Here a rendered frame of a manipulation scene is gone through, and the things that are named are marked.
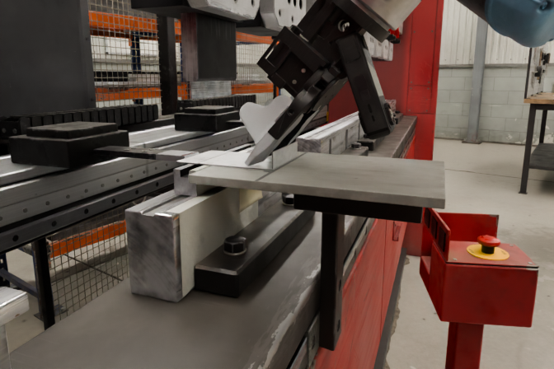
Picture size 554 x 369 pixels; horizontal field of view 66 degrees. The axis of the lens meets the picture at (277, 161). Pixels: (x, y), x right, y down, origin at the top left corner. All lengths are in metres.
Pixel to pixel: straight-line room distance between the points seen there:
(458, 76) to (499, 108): 0.84
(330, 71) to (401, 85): 2.18
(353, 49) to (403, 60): 2.18
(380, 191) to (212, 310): 0.20
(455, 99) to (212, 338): 7.73
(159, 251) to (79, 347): 0.11
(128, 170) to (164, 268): 0.35
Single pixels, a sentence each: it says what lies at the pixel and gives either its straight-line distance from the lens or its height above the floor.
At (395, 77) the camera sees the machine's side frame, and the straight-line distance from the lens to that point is 2.64.
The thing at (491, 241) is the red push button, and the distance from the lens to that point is 0.89.
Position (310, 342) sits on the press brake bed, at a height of 0.81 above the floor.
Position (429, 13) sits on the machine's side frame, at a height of 1.45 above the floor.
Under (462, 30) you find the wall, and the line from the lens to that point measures 8.03.
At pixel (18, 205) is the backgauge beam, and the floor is 0.94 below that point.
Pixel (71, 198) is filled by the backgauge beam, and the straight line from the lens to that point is 0.70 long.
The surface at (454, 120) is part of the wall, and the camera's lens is 8.05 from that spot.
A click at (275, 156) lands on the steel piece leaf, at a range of 0.49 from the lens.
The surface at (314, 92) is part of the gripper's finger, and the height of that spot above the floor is 1.09.
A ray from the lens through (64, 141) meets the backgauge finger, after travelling 0.62.
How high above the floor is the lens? 1.11
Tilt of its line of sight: 11 degrees down
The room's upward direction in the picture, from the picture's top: straight up
